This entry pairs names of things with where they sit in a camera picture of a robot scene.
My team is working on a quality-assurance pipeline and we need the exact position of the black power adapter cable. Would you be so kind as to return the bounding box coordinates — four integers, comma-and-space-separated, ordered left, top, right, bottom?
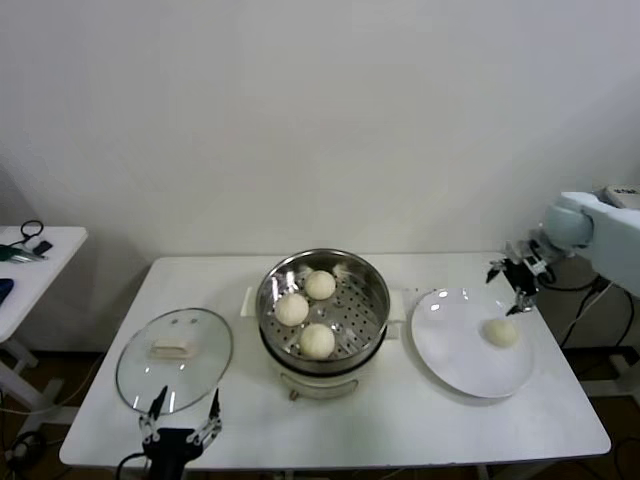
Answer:
557, 277, 637, 351

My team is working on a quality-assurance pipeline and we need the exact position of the black cable loop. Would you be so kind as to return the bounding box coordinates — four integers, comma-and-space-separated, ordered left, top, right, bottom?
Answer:
9, 219, 46, 249

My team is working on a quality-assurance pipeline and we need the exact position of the white steamed baozi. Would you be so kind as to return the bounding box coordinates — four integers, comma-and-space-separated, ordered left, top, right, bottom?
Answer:
481, 318, 519, 348
304, 270, 337, 301
275, 293, 310, 326
298, 323, 336, 360

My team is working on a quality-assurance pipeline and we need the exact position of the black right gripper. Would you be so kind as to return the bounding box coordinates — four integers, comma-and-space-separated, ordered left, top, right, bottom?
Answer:
486, 259, 539, 317

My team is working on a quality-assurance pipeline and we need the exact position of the perforated steel steamer basket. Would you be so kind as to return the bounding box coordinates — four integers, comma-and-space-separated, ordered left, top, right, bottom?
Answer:
241, 248, 407, 364

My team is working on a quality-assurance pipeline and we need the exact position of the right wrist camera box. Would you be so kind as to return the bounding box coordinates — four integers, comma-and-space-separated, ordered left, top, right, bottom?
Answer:
504, 239, 546, 275

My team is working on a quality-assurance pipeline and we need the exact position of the white side table with tools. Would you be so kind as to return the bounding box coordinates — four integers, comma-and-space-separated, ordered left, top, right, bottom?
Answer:
0, 225, 90, 419

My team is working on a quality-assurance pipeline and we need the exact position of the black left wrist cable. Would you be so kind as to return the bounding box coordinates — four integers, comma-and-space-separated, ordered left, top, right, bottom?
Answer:
117, 452, 150, 480

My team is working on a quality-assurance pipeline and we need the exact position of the white electric cooker base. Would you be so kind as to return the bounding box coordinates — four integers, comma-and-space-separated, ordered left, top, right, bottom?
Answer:
259, 319, 404, 402

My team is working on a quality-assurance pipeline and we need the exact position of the round glass pot lid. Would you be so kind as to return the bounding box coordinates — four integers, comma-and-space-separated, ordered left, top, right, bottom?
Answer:
115, 307, 235, 415

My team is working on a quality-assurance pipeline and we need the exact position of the green handled tool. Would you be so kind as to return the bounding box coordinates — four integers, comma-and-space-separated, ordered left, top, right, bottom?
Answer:
0, 243, 50, 263

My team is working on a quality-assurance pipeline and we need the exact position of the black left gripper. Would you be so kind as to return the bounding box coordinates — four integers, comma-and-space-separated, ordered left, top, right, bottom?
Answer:
139, 385, 223, 480

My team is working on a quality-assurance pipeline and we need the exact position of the black floor cable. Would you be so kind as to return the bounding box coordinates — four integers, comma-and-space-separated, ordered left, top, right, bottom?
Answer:
0, 429, 51, 471

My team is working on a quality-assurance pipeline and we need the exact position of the large white plate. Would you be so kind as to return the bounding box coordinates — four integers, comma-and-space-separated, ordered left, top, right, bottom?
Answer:
410, 286, 535, 400

